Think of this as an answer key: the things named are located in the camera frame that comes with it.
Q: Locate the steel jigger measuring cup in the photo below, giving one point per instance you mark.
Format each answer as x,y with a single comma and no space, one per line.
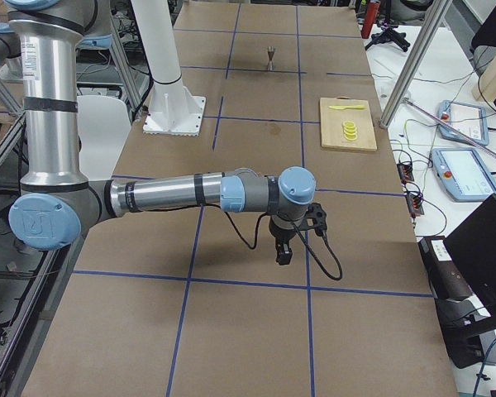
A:
270,54

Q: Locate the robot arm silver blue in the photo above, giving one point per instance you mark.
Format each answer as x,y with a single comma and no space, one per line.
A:
58,203
10,50

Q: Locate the yellow plastic knife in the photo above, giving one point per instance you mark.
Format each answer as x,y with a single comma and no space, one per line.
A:
347,107

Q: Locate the teach pendant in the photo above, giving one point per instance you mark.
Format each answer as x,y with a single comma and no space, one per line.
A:
463,174
467,118

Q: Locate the black computer monitor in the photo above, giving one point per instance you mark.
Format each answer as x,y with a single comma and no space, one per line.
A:
472,247

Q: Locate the wooden cutting board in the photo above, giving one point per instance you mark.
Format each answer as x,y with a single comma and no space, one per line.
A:
332,136

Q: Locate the teach pendant near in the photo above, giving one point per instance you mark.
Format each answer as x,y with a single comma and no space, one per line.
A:
463,174

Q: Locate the aluminium frame post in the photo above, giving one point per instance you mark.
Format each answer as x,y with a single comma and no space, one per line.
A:
414,59

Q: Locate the black box on desk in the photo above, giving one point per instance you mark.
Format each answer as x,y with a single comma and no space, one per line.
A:
446,279

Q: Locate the red bottle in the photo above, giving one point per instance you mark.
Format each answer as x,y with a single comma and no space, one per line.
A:
371,13

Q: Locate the black tripod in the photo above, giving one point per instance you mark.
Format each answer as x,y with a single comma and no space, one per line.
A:
389,34

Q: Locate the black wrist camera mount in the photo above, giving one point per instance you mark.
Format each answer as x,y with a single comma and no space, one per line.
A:
315,219

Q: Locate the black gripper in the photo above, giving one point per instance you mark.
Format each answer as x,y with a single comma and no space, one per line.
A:
279,235

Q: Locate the teach pendant far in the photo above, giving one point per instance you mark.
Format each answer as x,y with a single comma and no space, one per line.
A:
467,118

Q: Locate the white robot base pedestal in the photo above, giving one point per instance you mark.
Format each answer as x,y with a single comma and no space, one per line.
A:
172,108

